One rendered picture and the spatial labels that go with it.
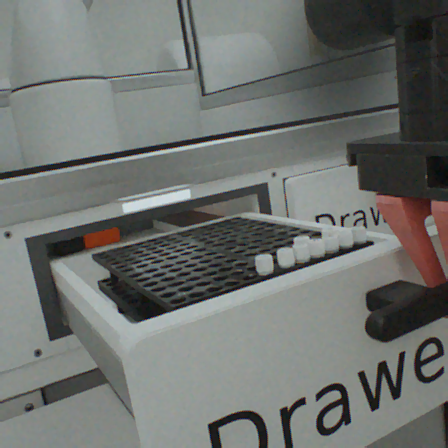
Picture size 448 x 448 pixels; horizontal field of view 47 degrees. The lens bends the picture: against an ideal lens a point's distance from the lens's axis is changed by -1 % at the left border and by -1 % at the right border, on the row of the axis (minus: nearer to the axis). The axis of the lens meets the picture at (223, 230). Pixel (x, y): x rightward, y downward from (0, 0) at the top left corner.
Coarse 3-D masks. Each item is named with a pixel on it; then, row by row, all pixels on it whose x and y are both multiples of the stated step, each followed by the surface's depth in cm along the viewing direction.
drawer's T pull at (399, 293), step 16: (384, 288) 28; (400, 288) 27; (416, 288) 27; (432, 288) 26; (368, 304) 28; (384, 304) 27; (400, 304) 25; (416, 304) 25; (432, 304) 25; (368, 320) 25; (384, 320) 24; (400, 320) 24; (416, 320) 25; (432, 320) 25; (384, 336) 24
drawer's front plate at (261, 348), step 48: (432, 240) 30; (288, 288) 26; (336, 288) 27; (144, 336) 22; (192, 336) 23; (240, 336) 25; (288, 336) 26; (336, 336) 27; (432, 336) 31; (144, 384) 22; (192, 384) 24; (240, 384) 25; (288, 384) 26; (384, 384) 29; (432, 384) 31; (144, 432) 23; (192, 432) 24; (240, 432) 25; (336, 432) 28; (384, 432) 30
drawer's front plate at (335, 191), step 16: (304, 176) 65; (320, 176) 66; (336, 176) 67; (352, 176) 68; (288, 192) 65; (304, 192) 65; (320, 192) 66; (336, 192) 67; (352, 192) 68; (368, 192) 70; (288, 208) 66; (304, 208) 65; (320, 208) 66; (336, 208) 67; (352, 208) 69; (368, 208) 70; (336, 224) 68; (352, 224) 69; (368, 224) 70; (384, 224) 72
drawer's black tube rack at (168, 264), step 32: (224, 224) 57; (256, 224) 55; (96, 256) 52; (128, 256) 50; (160, 256) 48; (192, 256) 46; (224, 256) 45; (256, 256) 42; (128, 288) 49; (160, 288) 38; (192, 288) 37
